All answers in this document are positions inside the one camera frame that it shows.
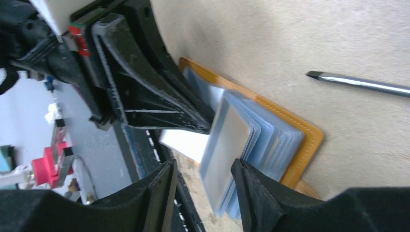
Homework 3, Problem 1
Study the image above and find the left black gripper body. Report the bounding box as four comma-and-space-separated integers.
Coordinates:
0, 0, 109, 128

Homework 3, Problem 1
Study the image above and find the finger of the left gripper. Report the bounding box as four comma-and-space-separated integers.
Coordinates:
92, 13, 212, 134
123, 0, 214, 123

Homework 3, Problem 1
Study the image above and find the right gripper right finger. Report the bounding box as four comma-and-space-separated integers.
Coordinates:
231, 159, 410, 232

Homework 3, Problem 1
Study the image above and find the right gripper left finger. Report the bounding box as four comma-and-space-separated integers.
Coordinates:
0, 160, 177, 232

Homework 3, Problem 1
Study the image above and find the mustard yellow card holder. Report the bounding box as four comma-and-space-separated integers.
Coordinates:
179, 58, 324, 219

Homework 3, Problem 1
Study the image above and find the pink clamp fixture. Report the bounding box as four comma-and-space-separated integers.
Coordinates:
0, 141, 76, 189

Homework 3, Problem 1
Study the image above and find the yellow black screwdriver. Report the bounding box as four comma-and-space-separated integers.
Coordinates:
306, 71, 410, 98

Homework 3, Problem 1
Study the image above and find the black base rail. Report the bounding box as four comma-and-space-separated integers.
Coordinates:
113, 122, 205, 232

